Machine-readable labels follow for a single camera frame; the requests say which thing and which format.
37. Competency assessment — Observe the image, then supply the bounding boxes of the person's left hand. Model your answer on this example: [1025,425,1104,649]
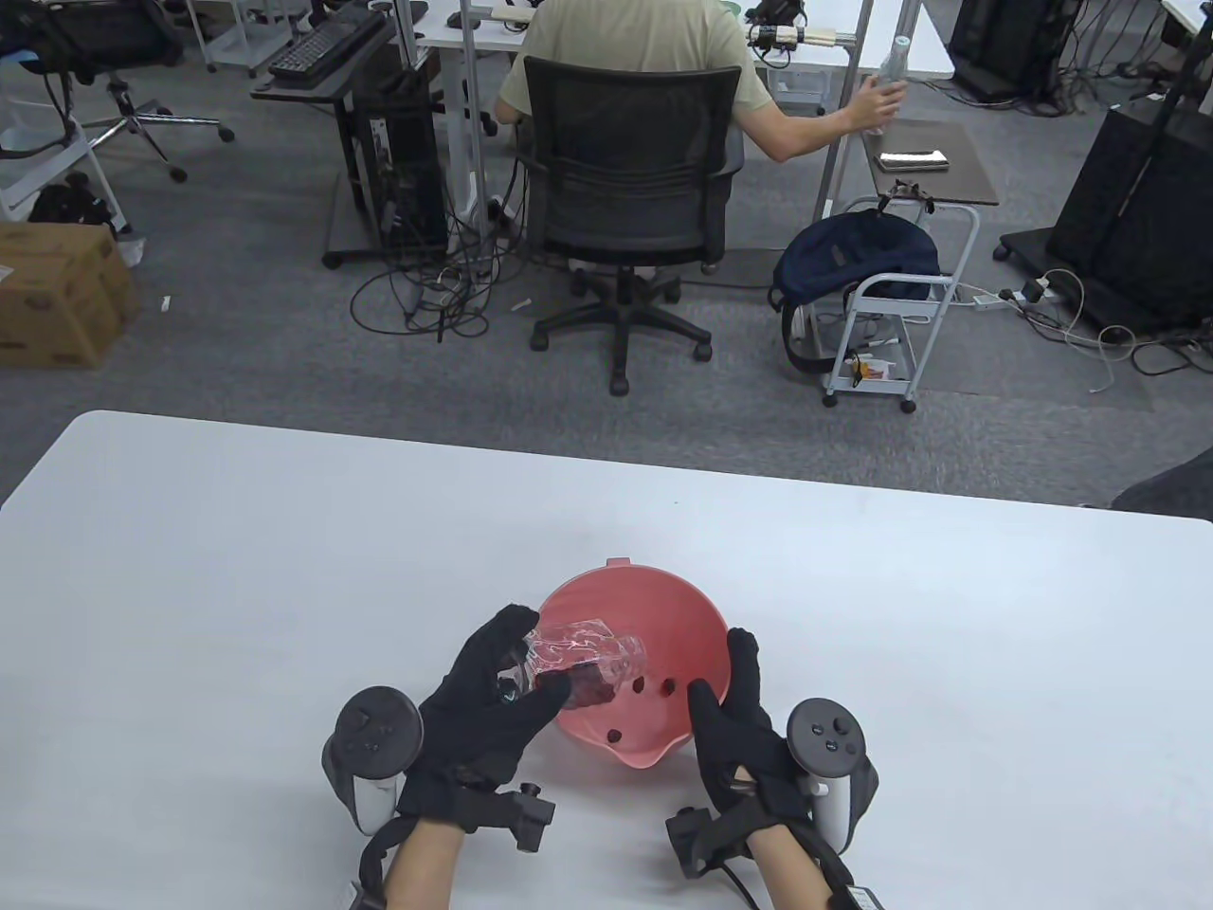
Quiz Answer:
[396,605,572,835]

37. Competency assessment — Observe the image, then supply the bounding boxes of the person's right hand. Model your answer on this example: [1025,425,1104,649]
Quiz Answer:
[686,628,808,826]

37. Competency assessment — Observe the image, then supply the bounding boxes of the pile of dark cranberries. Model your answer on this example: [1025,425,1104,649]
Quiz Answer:
[557,662,676,745]

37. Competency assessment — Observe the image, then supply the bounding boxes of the pink salad bowl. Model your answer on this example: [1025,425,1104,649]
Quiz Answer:
[535,559,733,771]

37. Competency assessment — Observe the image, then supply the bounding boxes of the clear plastic jar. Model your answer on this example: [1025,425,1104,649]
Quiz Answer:
[519,616,648,710]

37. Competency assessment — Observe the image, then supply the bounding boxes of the person's right forearm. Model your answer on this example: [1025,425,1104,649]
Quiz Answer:
[749,823,835,910]

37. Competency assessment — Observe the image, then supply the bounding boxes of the right grey white controller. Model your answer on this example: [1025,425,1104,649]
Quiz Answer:
[785,699,878,849]

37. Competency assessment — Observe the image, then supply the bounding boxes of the grey white controller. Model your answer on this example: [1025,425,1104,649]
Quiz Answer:
[785,699,878,849]
[322,686,425,835]

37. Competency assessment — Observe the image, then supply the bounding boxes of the left grey white controller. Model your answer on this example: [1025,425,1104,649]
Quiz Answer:
[322,686,425,835]

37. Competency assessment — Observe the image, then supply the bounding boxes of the white rolling cart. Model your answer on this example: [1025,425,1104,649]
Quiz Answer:
[823,197,980,413]

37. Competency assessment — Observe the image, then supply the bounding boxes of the white power strip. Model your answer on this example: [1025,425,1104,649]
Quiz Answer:
[971,275,1072,314]

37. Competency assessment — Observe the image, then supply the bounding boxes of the navy blue backpack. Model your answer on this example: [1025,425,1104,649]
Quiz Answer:
[769,210,941,375]

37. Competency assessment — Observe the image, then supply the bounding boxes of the black computer tower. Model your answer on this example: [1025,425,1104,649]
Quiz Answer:
[351,71,448,257]

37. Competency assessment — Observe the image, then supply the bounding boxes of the brown side table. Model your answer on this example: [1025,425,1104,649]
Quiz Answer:
[858,116,1001,208]

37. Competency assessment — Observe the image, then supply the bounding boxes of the brown cardboard box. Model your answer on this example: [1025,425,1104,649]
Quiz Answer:
[0,221,141,371]

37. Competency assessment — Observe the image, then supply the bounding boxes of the black mesh office chair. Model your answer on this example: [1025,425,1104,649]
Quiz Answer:
[521,55,745,397]

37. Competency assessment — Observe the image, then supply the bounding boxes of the black wheeled cabinet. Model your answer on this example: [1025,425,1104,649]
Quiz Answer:
[993,57,1213,333]

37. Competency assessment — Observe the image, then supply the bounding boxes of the black bag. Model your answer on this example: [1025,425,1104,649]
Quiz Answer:
[28,173,119,233]

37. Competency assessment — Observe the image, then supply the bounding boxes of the black rolling computer stand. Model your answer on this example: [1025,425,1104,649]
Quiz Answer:
[249,9,451,269]

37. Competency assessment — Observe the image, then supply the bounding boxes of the clear drinking bottle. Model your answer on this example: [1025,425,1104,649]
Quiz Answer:
[874,36,913,136]

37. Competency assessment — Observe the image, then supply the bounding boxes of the white metal rack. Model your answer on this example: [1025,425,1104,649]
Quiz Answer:
[0,118,129,238]

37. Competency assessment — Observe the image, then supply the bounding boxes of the black keyboard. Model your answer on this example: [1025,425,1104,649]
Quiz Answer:
[268,8,389,82]

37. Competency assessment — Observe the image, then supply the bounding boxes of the white office desk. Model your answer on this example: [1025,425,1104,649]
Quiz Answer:
[414,0,956,82]

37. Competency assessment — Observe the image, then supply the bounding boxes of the black equipment rack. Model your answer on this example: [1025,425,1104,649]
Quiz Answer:
[948,0,1086,103]

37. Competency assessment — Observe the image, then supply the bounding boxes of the office chair with chrome base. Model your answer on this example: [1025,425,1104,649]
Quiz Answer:
[0,0,236,183]

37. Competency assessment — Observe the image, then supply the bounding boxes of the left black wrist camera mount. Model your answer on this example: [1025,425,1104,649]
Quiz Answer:
[462,782,557,854]

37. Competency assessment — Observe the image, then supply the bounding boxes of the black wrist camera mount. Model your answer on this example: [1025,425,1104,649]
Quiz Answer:
[665,801,759,880]
[462,782,557,854]

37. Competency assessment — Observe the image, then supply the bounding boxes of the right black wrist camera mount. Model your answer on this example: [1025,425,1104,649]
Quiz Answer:
[665,801,759,880]

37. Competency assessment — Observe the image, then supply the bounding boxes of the tangle of black cables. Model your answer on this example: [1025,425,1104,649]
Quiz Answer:
[349,204,532,344]

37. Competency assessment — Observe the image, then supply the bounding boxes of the silver metal frame post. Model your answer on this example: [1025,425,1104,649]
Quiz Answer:
[817,0,873,224]
[462,0,489,238]

